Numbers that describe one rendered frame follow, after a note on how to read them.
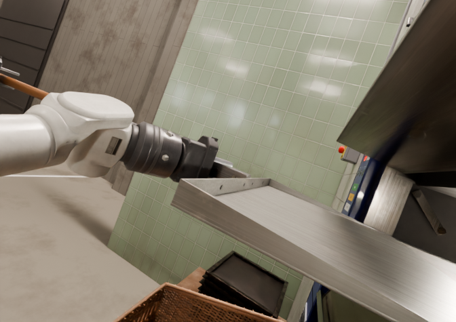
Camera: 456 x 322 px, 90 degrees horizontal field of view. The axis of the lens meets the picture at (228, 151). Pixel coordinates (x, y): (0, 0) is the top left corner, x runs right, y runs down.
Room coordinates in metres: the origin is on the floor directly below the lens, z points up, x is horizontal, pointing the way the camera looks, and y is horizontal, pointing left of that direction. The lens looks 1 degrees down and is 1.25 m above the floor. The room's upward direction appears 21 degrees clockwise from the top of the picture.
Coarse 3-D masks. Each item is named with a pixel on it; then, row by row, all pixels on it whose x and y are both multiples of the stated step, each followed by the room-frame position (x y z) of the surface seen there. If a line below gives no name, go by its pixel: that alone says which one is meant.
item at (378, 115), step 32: (448, 0) 0.15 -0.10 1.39; (416, 32) 0.18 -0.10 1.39; (448, 32) 0.17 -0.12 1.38; (416, 64) 0.21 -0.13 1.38; (448, 64) 0.19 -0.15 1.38; (384, 96) 0.30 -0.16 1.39; (416, 96) 0.26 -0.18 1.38; (448, 96) 0.23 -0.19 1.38; (352, 128) 0.50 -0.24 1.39; (384, 128) 0.40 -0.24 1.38; (416, 128) 0.34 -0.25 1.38; (448, 128) 0.29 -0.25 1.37; (384, 160) 0.62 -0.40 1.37; (416, 160) 0.48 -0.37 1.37; (448, 160) 0.39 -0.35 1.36
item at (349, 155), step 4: (348, 148) 1.20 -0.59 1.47; (344, 152) 1.21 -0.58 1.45; (348, 152) 1.20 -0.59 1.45; (352, 152) 1.19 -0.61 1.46; (356, 152) 1.19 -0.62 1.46; (344, 156) 1.20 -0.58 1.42; (348, 156) 1.20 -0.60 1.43; (352, 156) 1.19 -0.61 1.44; (356, 156) 1.18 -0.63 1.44; (344, 160) 1.25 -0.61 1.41; (348, 160) 1.20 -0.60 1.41; (352, 160) 1.19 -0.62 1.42; (356, 160) 1.18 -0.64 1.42
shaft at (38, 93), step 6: (0, 78) 0.79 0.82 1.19; (6, 78) 0.78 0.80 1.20; (12, 78) 0.79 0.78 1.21; (6, 84) 0.78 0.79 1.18; (12, 84) 0.76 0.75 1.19; (18, 84) 0.75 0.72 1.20; (24, 84) 0.75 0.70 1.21; (24, 90) 0.74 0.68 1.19; (30, 90) 0.73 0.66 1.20; (36, 90) 0.72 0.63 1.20; (42, 90) 0.73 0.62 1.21; (36, 96) 0.72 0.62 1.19; (42, 96) 0.70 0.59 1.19
